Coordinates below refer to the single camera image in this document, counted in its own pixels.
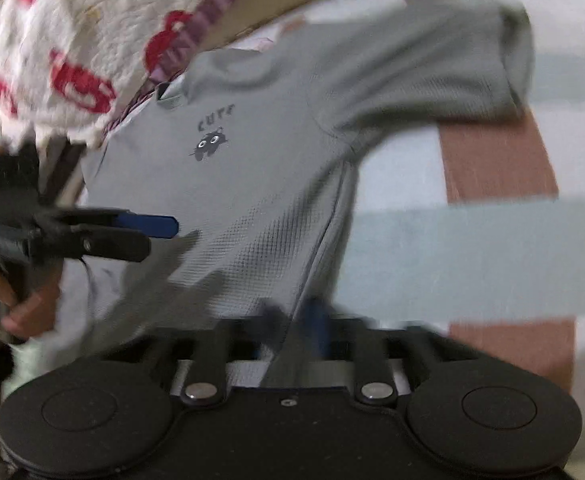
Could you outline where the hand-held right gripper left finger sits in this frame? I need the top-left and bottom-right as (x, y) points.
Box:
(145, 302), (294, 407)

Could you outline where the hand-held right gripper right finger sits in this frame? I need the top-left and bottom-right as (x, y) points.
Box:
(303, 298), (476, 407)

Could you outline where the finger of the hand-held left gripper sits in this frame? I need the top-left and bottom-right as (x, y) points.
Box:
(36, 208), (180, 240)
(32, 227), (152, 264)

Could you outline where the grey t-shirt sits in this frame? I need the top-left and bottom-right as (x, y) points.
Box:
(80, 2), (534, 392)

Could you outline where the person's left hand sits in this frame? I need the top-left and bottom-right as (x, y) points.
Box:
(0, 264), (62, 345)

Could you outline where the checkered bedsheet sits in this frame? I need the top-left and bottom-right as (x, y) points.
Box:
(2, 0), (585, 467)

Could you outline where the white quilt with red print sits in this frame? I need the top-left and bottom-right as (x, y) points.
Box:
(0, 0), (238, 147)

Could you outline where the pink striped cloth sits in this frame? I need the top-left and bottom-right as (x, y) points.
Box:
(103, 0), (266, 136)

